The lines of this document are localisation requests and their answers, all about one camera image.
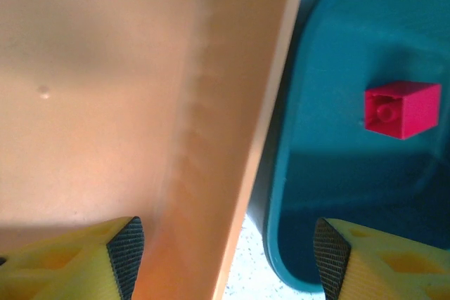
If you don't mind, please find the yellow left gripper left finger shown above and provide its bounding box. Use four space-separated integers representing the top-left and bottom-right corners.
0 216 146 300

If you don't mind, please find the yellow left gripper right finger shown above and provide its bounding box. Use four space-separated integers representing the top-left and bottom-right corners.
314 218 450 300

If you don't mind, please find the yellow-orange plastic container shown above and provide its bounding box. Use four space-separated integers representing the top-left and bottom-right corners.
0 0 309 300

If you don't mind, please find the teal plastic container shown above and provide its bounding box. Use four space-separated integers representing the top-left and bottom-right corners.
245 0 450 296

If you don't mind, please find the red cube lego brick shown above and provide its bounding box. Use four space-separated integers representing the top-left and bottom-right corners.
364 81 442 140

